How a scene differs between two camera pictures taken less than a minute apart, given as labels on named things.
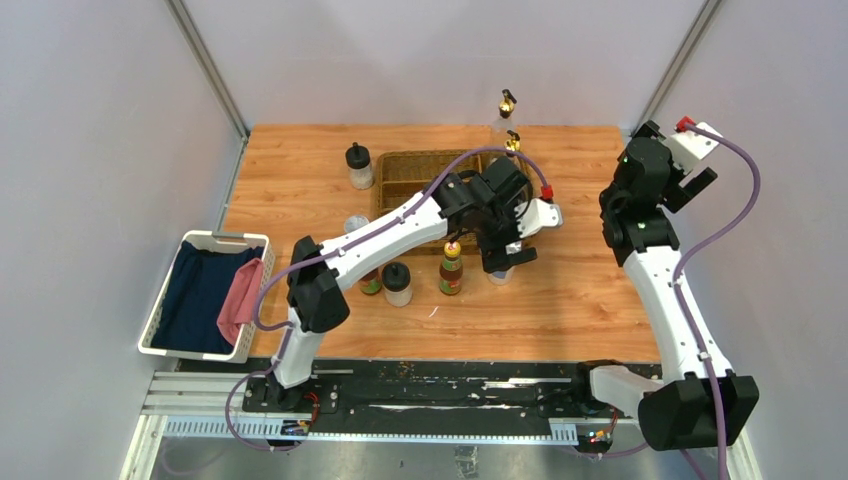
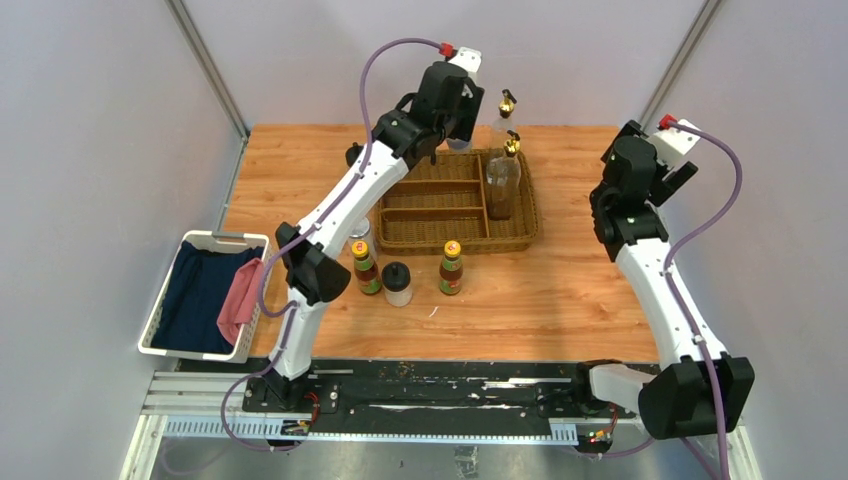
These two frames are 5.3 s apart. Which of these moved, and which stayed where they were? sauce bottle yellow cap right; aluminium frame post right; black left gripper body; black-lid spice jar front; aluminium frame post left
Moved: black left gripper body
Stayed: black-lid spice jar front; aluminium frame post left; aluminium frame post right; sauce bottle yellow cap right
